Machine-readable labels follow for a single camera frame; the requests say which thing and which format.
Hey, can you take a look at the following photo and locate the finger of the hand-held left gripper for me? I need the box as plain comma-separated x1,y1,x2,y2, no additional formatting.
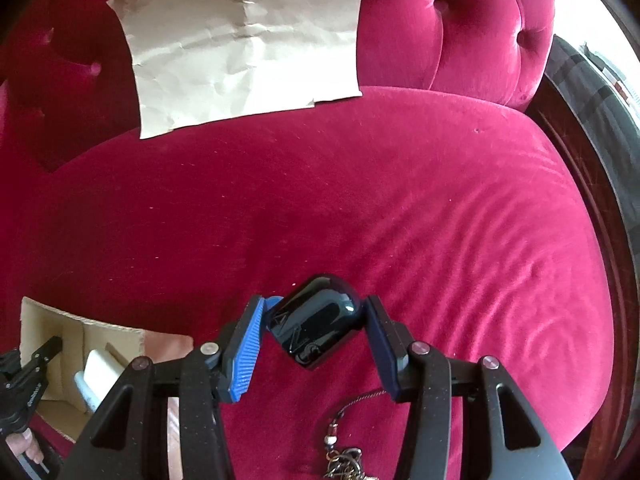
20,336,64,377

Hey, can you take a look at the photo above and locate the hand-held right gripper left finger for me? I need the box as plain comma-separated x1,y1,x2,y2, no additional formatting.
60,295,284,480

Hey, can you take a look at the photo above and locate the person's left hand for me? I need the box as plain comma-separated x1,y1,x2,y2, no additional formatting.
4,431,46,465

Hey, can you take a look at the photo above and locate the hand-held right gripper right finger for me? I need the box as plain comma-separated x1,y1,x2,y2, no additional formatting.
364,294,576,480

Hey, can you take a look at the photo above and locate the cardboard box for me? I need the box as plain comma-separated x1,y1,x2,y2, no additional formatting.
19,297,196,461

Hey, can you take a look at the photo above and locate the light blue plastic bottle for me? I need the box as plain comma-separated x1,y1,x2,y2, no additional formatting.
73,347,127,414

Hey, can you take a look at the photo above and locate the grey striped cloth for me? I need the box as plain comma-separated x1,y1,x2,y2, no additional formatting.
542,34,640,221

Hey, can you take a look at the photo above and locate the red velvet sofa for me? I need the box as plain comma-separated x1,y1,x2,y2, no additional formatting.
0,0,640,480

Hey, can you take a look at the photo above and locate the glossy black key fob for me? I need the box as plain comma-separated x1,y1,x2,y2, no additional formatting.
267,273,364,372

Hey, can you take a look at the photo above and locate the crumpled beige paper sheet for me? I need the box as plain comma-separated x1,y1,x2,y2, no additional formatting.
106,0,373,140

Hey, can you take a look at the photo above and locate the beaded keychain with rings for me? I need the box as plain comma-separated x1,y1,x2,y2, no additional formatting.
322,391,397,480

